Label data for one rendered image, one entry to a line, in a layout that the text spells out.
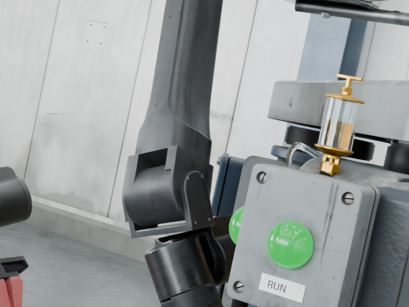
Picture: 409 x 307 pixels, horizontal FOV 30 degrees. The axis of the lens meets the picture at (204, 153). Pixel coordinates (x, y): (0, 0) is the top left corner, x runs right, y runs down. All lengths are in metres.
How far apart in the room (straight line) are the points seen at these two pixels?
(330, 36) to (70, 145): 2.74
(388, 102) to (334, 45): 4.88
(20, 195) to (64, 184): 6.16
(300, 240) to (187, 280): 0.27
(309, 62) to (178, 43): 4.81
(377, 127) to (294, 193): 0.22
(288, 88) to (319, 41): 4.64
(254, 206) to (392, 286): 0.11
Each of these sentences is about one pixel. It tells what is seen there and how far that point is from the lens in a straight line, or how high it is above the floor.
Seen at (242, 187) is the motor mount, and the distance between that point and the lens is 0.98.
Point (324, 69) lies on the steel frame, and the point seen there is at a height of 1.83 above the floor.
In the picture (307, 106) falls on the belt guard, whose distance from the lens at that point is 0.88.
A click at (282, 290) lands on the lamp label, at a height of 1.26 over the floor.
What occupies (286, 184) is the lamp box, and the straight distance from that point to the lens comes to 0.49.
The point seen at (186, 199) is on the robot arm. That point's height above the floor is 1.27.
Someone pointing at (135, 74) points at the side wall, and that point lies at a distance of 6.77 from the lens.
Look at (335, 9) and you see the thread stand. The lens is 0.90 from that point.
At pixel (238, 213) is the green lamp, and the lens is 0.51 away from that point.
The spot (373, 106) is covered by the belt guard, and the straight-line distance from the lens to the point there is 0.71.
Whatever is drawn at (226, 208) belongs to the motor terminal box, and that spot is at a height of 1.24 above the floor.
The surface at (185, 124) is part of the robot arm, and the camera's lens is 0.75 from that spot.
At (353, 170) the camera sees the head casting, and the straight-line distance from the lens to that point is 0.57.
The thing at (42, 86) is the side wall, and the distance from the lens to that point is 7.36.
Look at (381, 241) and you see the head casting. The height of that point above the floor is 1.30.
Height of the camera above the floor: 1.35
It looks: 3 degrees down
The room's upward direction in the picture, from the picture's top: 12 degrees clockwise
